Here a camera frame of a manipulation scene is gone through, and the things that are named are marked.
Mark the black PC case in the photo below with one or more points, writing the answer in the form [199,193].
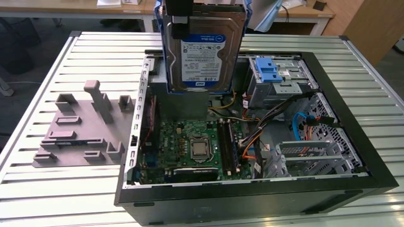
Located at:
[252,205]

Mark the wooden desk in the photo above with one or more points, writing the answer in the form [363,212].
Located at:
[79,10]

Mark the silver optical drive bay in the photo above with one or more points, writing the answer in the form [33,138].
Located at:
[284,88]

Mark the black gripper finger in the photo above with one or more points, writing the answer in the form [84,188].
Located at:
[180,30]

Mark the blue plastic drive latch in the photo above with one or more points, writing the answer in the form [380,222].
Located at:
[268,71]

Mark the black chair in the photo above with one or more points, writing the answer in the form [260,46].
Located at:
[19,47]

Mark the silver metal disk bay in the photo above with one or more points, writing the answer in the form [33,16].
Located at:
[315,158]

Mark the hard disk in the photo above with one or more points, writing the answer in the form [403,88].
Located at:
[205,59]

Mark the silver CPU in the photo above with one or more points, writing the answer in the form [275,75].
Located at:
[200,150]

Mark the grey parts rack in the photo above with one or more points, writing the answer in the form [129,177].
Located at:
[81,118]

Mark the grey furniture foot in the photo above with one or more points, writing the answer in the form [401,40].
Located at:
[5,89]

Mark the small dark box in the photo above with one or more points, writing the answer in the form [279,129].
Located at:
[319,6]

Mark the RAM stick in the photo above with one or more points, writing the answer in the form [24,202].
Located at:
[233,149]

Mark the white box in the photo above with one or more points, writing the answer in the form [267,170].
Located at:
[108,2]
[129,2]

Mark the black graphics card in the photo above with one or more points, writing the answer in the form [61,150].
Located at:
[195,173]

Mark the grey power supply unit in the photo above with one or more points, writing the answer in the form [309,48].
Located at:
[183,106]

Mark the green motherboard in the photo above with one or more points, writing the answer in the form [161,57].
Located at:
[176,142]

